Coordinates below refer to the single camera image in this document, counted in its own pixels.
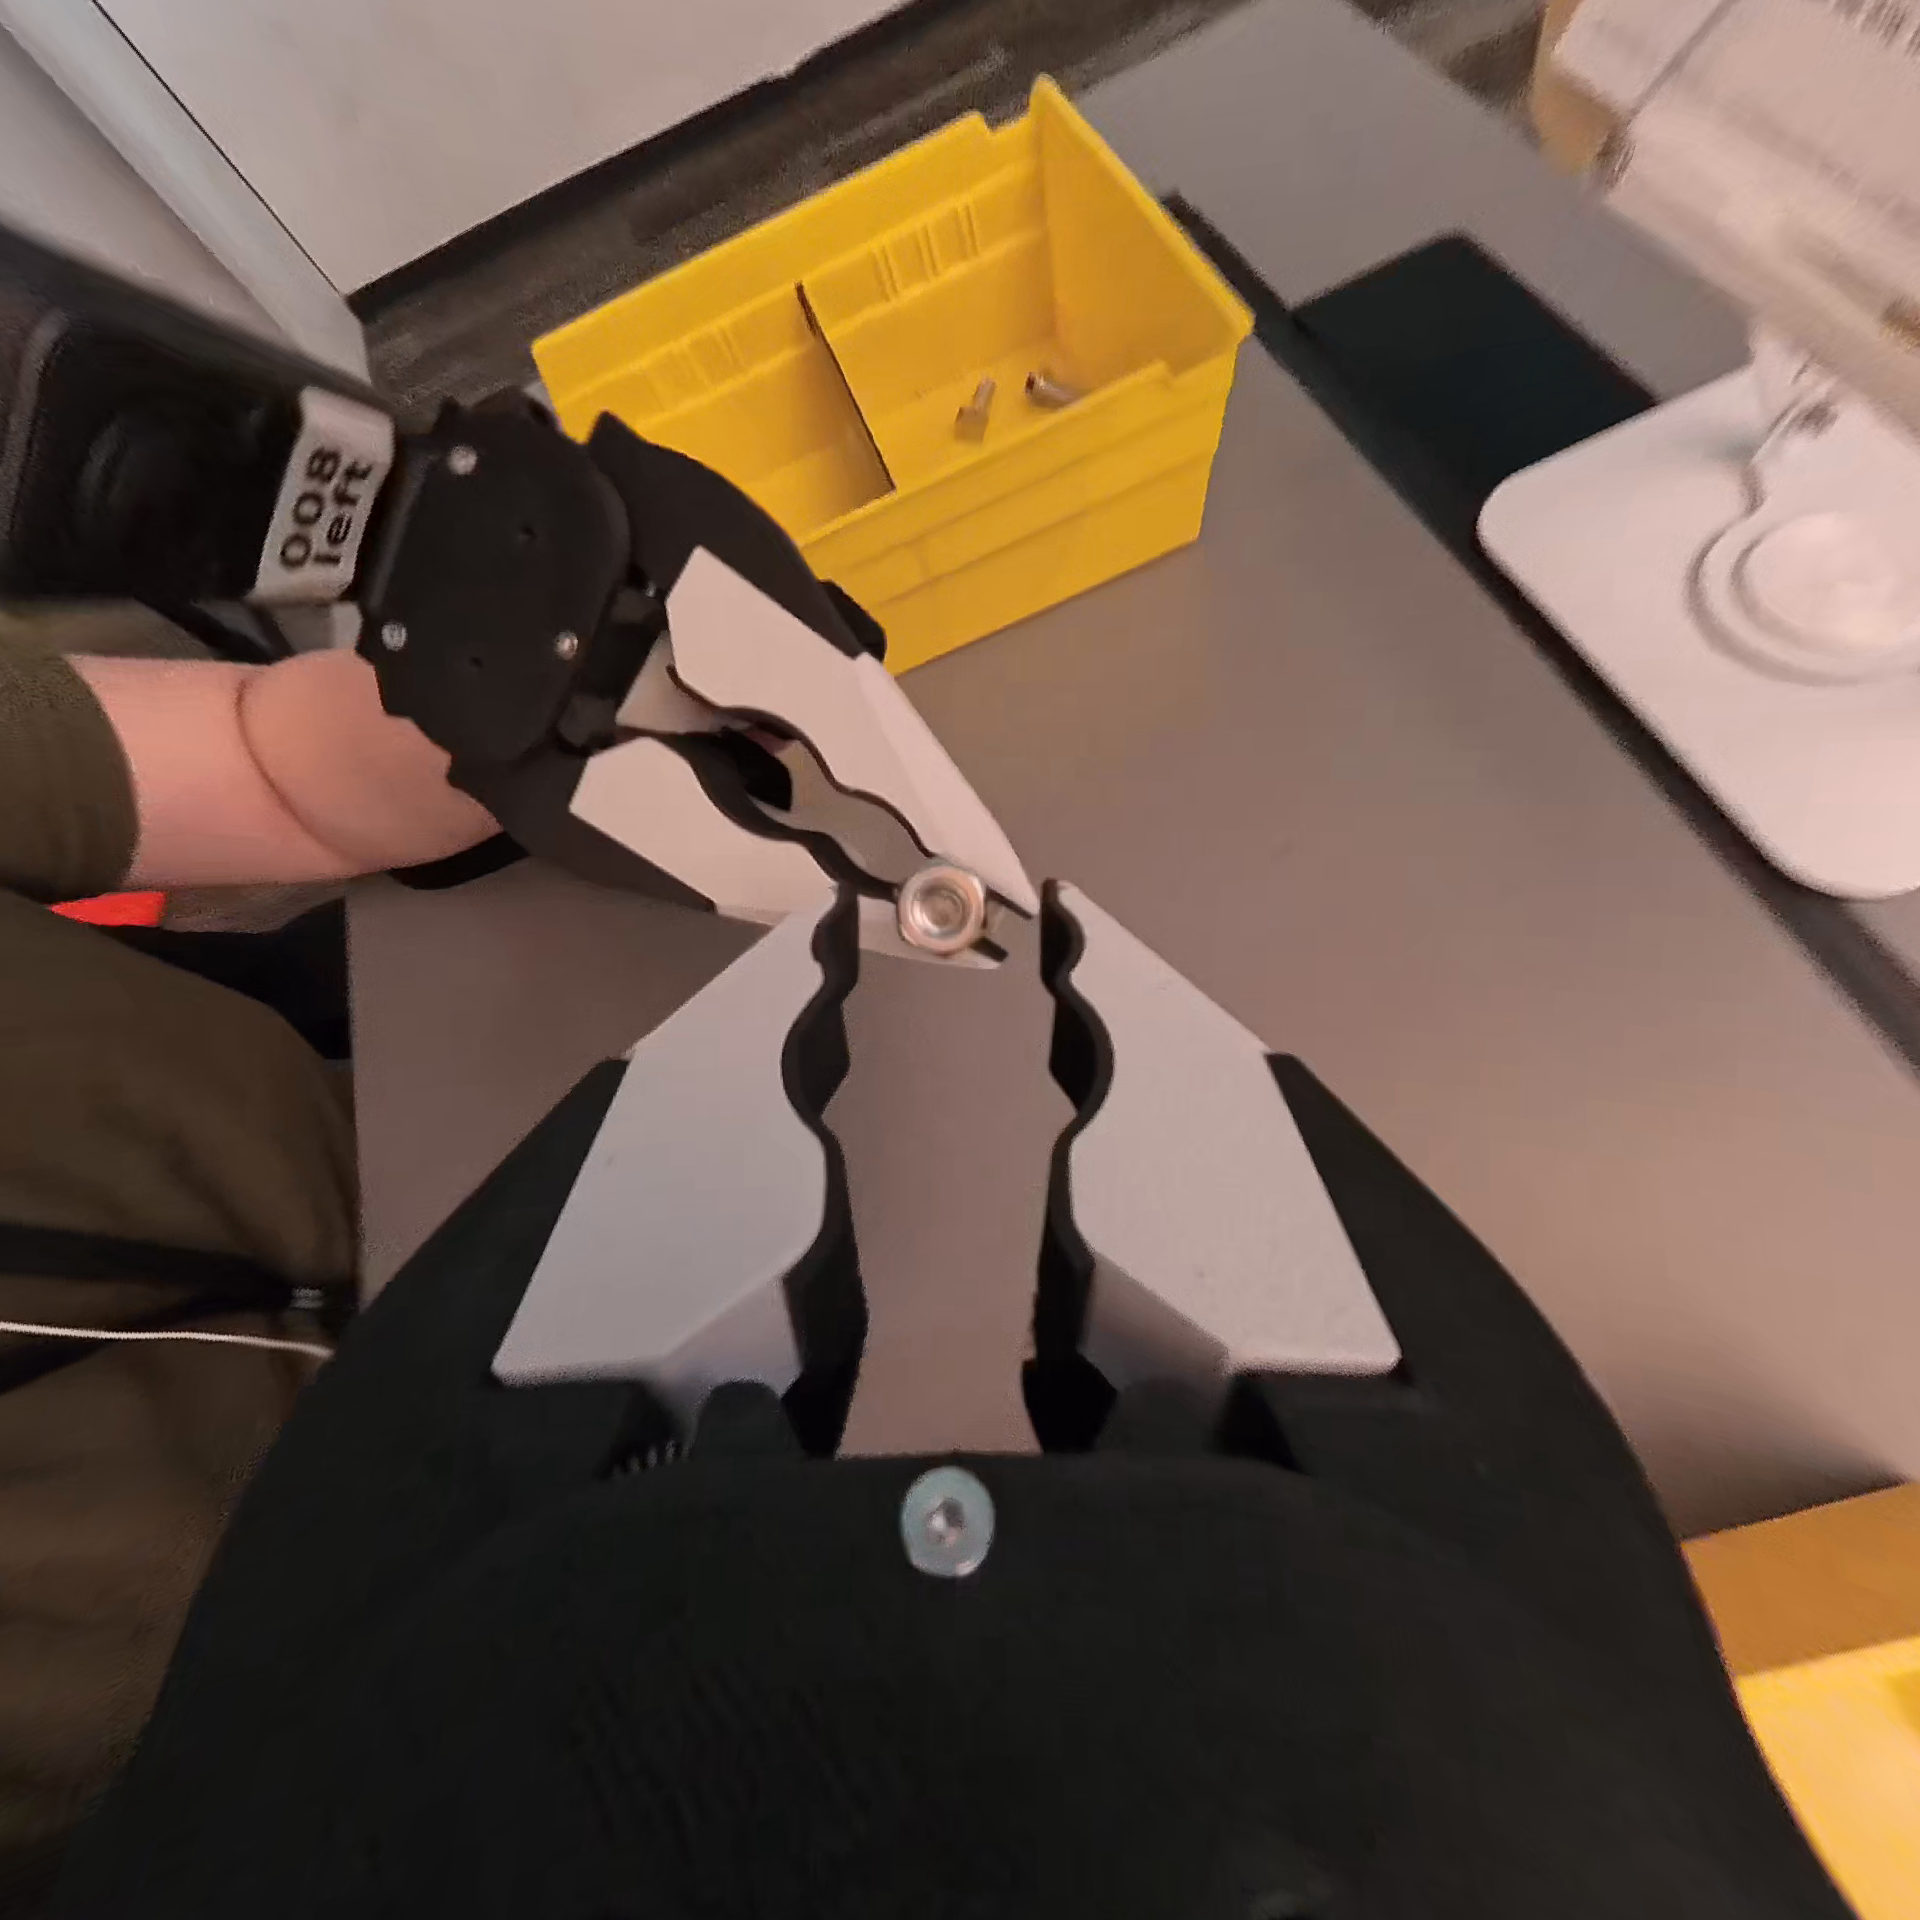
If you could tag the person's left forearm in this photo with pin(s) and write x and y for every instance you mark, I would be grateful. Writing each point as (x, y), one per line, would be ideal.
(180, 763)

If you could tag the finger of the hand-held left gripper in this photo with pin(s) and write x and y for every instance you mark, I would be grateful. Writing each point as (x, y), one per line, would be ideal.
(840, 706)
(675, 825)

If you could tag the yellow undivided bin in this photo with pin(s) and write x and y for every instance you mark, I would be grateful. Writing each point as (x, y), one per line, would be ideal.
(1833, 1726)

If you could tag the steel hex nut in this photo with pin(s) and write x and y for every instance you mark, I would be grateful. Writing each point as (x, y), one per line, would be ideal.
(912, 928)

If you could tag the yellow divided parts bin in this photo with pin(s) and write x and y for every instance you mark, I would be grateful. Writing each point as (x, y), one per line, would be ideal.
(1052, 495)

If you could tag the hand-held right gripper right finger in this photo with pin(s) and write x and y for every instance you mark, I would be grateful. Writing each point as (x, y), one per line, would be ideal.
(1216, 1201)

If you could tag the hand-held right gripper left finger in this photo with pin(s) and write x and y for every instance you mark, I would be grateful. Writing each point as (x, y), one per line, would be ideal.
(675, 1201)

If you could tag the person's left hand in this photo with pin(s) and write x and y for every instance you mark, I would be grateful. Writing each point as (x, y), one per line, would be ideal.
(375, 783)

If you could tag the orange red object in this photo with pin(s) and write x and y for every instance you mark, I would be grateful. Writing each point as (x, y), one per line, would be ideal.
(113, 909)

